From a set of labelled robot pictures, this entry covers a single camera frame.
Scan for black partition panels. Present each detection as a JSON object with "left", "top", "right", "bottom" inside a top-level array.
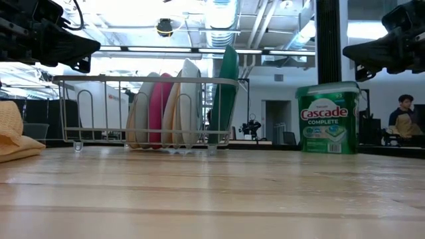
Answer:
[{"left": 0, "top": 98, "right": 80, "bottom": 140}]

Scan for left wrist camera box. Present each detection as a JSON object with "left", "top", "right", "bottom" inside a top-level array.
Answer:
[{"left": 31, "top": 0, "right": 64, "bottom": 25}]

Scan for green bowl white inside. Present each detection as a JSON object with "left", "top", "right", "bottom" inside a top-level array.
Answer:
[{"left": 208, "top": 44, "right": 240, "bottom": 145}]

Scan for black camera cable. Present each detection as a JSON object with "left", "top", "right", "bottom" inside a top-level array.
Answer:
[{"left": 61, "top": 0, "right": 84, "bottom": 32}]

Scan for black background camera rig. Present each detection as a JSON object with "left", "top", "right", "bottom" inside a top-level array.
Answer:
[{"left": 238, "top": 114, "right": 262, "bottom": 140}]

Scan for black aluminium rig frame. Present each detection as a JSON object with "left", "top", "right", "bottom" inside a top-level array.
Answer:
[{"left": 39, "top": 138, "right": 425, "bottom": 159}]

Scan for ceiling light rail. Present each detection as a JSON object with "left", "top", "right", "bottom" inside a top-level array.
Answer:
[{"left": 91, "top": 44, "right": 318, "bottom": 60}]

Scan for metal wire dish rack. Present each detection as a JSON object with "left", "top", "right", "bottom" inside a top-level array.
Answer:
[{"left": 51, "top": 74, "right": 240, "bottom": 156}]

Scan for black desktop equipment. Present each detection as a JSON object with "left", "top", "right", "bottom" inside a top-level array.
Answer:
[{"left": 357, "top": 88, "right": 383, "bottom": 145}]

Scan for orange patterned plate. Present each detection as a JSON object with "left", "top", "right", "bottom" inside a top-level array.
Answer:
[{"left": 173, "top": 58, "right": 204, "bottom": 149}]

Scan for person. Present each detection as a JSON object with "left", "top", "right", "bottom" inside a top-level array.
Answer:
[{"left": 386, "top": 94, "right": 425, "bottom": 139}]

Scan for blue-rimmed cream plate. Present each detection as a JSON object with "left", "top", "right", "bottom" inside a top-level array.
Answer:
[{"left": 161, "top": 70, "right": 183, "bottom": 149}]

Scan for yellow cloth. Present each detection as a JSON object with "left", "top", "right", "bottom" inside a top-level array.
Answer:
[{"left": 0, "top": 100, "right": 46, "bottom": 163}]

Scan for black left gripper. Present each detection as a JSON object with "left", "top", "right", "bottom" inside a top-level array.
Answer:
[{"left": 0, "top": 0, "right": 102, "bottom": 74}]

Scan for beige ceramic plate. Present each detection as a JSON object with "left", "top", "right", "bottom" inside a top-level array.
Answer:
[{"left": 125, "top": 72, "right": 161, "bottom": 149}]

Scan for black monitor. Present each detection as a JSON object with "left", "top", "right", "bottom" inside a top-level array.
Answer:
[{"left": 412, "top": 104, "right": 425, "bottom": 133}]

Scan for magenta plate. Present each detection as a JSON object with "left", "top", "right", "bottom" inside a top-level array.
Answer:
[{"left": 147, "top": 72, "right": 175, "bottom": 149}]

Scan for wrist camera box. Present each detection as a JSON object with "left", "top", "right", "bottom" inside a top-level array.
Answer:
[
  {"left": 31, "top": 0, "right": 64, "bottom": 25},
  {"left": 381, "top": 3, "right": 416, "bottom": 33}
]

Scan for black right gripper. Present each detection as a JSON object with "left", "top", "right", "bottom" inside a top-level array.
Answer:
[{"left": 342, "top": 0, "right": 425, "bottom": 82}]

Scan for green storage bin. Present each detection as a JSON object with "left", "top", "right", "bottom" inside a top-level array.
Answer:
[{"left": 22, "top": 122, "right": 50, "bottom": 140}]

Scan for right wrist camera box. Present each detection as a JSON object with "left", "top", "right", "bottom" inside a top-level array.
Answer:
[{"left": 381, "top": 3, "right": 416, "bottom": 33}]

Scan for green Cascade detergent tub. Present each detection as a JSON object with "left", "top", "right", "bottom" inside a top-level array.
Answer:
[{"left": 295, "top": 81, "right": 362, "bottom": 155}]

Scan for black ceiling dome camera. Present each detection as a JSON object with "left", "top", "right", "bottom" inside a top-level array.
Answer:
[{"left": 156, "top": 18, "right": 174, "bottom": 37}]

